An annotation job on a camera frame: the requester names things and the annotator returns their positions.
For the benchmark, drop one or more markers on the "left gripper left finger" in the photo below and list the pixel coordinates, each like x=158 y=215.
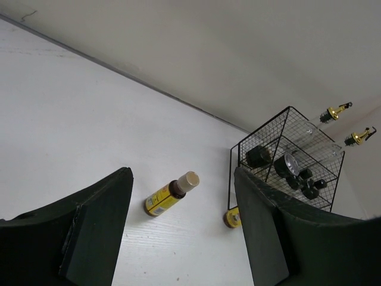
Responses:
x=73 y=241

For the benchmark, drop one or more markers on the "small yellow bottle cork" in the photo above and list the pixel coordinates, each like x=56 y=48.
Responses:
x=167 y=196
x=232 y=218

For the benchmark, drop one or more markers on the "brown spice shaker black top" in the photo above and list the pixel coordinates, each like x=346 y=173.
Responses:
x=311 y=189

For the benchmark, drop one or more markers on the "silver top spice grinder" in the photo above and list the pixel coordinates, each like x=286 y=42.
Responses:
x=286 y=166

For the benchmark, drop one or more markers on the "dark sauce bottle gold spout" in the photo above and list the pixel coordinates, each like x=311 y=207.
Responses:
x=288 y=132

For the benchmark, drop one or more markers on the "clear oil bottle gold spout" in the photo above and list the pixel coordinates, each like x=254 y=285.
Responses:
x=342 y=146

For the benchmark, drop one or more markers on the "black wire rack basket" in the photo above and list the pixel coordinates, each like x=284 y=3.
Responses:
x=327 y=195

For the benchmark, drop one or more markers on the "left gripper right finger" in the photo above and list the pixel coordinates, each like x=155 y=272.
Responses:
x=292 y=243

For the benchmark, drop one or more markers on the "black top salt shaker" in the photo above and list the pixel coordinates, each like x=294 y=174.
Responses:
x=296 y=182

